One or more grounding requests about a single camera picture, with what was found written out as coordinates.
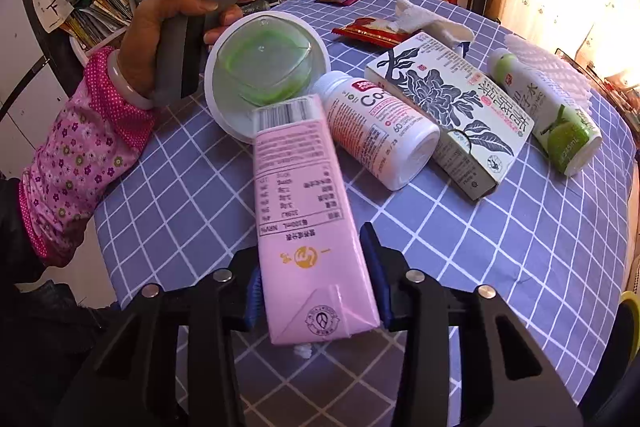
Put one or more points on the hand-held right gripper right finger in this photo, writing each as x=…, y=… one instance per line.
x=377, y=277

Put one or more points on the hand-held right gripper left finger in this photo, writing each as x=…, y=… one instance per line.
x=252, y=307

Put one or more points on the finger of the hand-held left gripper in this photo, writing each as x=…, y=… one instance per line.
x=256, y=7

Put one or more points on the pink milk carton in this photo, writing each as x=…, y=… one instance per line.
x=310, y=217

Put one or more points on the white pill bottle pink label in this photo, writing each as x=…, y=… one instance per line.
x=380, y=127

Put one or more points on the white box black flower print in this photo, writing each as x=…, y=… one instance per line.
x=450, y=107

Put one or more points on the green white drink bottle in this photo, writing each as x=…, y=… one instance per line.
x=545, y=112

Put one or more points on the yellow rimmed black bin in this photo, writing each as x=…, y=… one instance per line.
x=631, y=299

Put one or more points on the person's left forearm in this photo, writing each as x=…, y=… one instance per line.
x=80, y=152

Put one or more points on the person's left hand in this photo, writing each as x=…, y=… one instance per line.
x=142, y=42

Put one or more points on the red snack packet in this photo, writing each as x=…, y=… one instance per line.
x=367, y=32

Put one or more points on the blue checked tablecloth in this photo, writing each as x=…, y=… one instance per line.
x=200, y=187

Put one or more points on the pale jade bangle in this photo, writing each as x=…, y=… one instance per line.
x=120, y=82

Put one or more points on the pile of books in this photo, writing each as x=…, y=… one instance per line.
x=97, y=2

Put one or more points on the white crumpled tissue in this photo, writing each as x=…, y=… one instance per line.
x=425, y=19

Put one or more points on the person's dark jacket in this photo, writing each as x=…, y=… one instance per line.
x=45, y=332

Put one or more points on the white foam net sleeve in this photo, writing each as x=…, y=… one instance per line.
x=550, y=67

